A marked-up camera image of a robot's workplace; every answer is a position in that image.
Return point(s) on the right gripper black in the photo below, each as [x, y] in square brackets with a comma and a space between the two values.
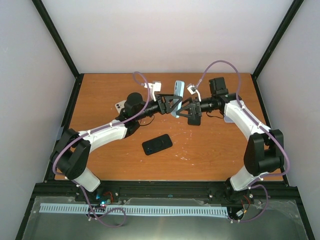
[192, 109]

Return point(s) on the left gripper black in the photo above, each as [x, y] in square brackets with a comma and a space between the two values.
[164, 106]

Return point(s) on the light blue phone case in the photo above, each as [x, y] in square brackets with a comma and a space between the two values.
[179, 87]

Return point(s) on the lilac phone case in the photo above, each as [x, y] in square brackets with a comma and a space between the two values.
[228, 120]

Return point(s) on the black smartphone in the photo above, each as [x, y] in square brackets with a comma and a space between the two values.
[196, 121]

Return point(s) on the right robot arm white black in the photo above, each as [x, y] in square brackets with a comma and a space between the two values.
[262, 154]

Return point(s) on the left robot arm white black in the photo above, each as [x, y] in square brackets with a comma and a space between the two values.
[70, 156]

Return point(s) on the black phone case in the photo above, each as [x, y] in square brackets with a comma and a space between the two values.
[157, 144]

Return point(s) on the beige phone case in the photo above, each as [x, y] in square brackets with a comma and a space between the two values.
[120, 105]

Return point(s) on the small green circuit board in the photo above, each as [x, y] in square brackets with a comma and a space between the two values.
[103, 202]

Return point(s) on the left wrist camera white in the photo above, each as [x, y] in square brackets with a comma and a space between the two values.
[153, 87]

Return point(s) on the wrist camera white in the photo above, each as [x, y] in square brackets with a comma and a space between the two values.
[153, 87]
[192, 89]

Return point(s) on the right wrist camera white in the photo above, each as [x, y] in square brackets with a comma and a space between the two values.
[192, 89]

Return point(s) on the light blue cable duct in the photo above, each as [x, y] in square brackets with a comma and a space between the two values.
[136, 210]

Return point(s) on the left black frame post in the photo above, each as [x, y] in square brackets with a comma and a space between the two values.
[48, 22]

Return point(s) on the black frame post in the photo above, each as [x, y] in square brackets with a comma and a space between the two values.
[279, 33]
[48, 22]

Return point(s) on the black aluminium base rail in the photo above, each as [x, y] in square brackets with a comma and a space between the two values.
[213, 192]

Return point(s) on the right black frame post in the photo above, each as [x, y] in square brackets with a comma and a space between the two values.
[279, 33]

